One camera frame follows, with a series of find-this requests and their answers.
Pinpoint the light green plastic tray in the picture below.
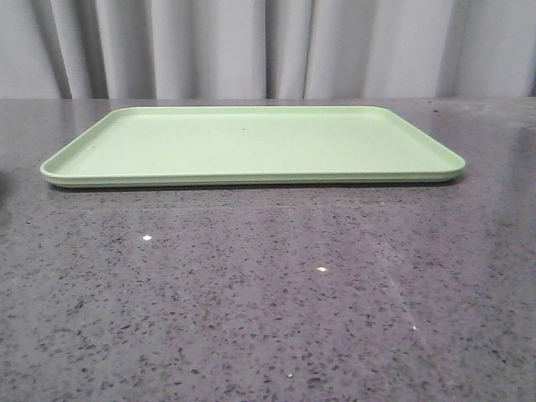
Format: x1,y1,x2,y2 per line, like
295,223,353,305
40,106,466,188

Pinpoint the grey pleated curtain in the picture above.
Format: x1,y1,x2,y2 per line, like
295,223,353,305
1,1,535,100

